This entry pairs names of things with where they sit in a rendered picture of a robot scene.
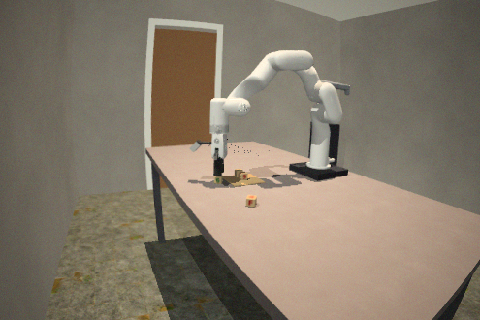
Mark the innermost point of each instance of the tan flat mat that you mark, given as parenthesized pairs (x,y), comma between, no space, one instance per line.
(251,179)

